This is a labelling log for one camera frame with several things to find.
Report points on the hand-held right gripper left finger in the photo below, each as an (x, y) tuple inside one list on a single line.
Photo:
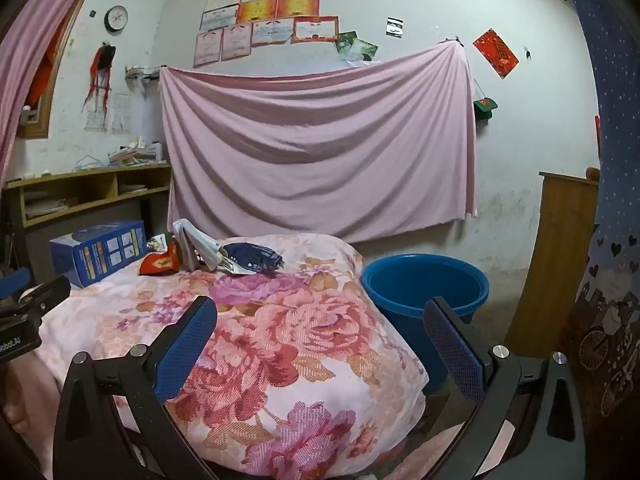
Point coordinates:
[(185, 345)]

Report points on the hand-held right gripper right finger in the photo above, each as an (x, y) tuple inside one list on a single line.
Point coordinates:
[(455, 355)]

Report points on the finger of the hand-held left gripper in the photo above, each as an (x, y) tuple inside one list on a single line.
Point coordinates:
[(47, 292), (14, 281)]

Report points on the blue plastic bucket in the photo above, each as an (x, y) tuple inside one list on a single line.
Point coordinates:
[(400, 320)]

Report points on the red packet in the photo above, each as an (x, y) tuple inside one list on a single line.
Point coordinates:
[(160, 262)]

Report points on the white wrapper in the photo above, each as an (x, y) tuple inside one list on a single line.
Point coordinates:
[(192, 245)]

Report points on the dark blue snack bag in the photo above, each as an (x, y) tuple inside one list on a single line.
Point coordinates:
[(255, 257)]

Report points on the person's left hand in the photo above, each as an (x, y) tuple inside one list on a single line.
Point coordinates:
[(22, 400)]

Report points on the blue cardboard box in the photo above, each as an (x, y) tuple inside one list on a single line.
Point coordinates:
[(95, 252)]

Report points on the stack of shelf books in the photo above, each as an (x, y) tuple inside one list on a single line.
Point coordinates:
[(45, 206)]

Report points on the small white yellow packet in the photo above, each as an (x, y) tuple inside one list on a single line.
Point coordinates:
[(157, 243)]

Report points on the floral blanket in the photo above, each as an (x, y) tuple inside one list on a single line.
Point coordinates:
[(300, 340)]

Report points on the wooden shelf unit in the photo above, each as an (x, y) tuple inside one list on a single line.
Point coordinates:
[(100, 172)]

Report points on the wooden cabinet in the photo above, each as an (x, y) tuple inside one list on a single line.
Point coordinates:
[(560, 250)]

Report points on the pile of books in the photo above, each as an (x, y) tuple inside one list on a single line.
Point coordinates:
[(132, 152)]

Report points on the red black tassel ornament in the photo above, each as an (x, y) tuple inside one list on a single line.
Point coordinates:
[(102, 60)]

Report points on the pink curtain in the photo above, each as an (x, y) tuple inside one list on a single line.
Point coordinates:
[(40, 35)]

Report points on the green hanging pouch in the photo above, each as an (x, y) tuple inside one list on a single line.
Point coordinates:
[(485, 108)]

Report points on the blue starry curtain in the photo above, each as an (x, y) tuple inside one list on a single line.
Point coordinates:
[(615, 110)]

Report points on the red paper envelope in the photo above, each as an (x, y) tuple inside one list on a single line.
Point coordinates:
[(496, 53)]

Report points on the green photo print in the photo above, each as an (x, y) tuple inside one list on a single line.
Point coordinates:
[(345, 40), (365, 50)]

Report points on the small black white photo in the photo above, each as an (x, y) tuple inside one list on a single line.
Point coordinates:
[(394, 27)]

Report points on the wooden window frame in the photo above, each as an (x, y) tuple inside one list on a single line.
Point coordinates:
[(42, 127)]

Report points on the white wall papers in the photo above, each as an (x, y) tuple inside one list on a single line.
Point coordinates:
[(107, 112)]

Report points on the pink cloth on wall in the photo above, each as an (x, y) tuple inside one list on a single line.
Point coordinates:
[(320, 150)]

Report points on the metal wall shelf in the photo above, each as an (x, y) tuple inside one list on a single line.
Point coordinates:
[(140, 72)]

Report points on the red wall hanging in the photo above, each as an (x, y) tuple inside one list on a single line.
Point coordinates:
[(597, 130)]

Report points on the round wall clock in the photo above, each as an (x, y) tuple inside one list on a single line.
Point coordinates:
[(116, 18)]

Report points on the group of wall certificates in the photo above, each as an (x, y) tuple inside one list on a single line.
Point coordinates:
[(270, 15)]

